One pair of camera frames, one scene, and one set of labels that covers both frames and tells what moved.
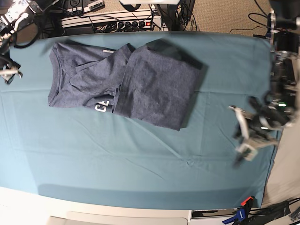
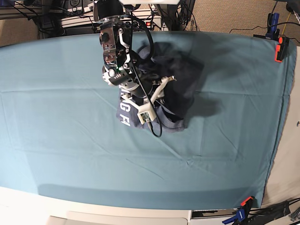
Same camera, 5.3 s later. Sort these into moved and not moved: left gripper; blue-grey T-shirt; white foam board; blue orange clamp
Moved: blue-grey T-shirt; left gripper
Not moved: white foam board; blue orange clamp
